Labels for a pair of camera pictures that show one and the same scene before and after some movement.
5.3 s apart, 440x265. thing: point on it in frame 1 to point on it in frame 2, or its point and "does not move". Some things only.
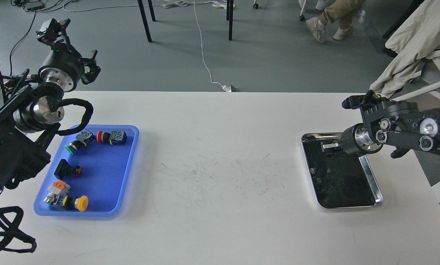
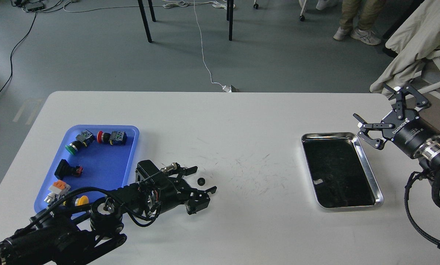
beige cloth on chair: [425, 33] does not move
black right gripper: [356, 140] to [411, 132]
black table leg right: [229, 15] does not move
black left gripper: [62, 67] to [173, 191]
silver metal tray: [339, 180] does not move
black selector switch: [64, 169] does not move
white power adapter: [227, 88] does not move
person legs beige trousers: [342, 11] to [369, 11]
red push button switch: [117, 137] does not move
